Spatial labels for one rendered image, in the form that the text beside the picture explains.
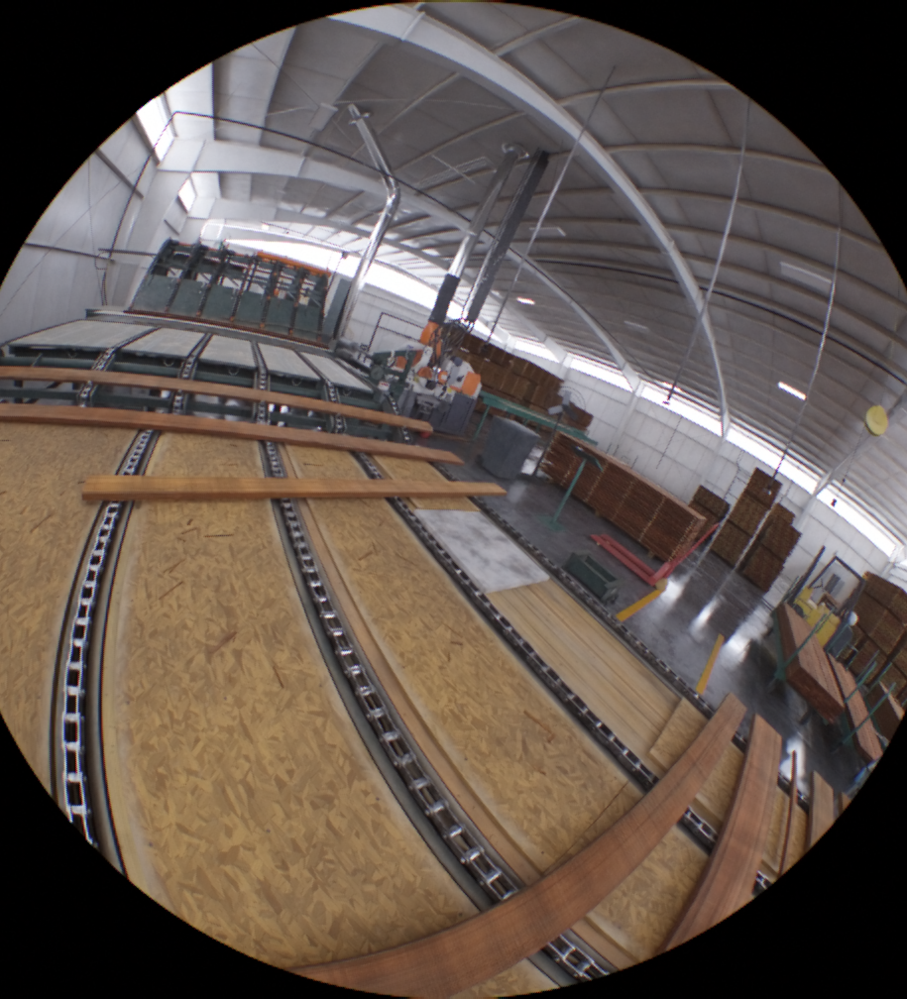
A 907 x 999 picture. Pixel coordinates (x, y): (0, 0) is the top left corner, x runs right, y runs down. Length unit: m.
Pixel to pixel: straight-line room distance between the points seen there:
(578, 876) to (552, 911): 0.11
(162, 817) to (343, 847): 0.34
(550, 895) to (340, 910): 0.39
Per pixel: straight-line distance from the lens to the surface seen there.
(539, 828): 0.93
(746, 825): 1.48
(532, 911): 0.83
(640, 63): 6.41
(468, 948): 0.78
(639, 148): 7.78
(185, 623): 0.99
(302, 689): 0.88
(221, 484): 1.48
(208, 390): 2.62
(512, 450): 5.95
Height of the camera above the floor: 1.59
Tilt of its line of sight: 21 degrees down
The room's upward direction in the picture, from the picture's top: 23 degrees clockwise
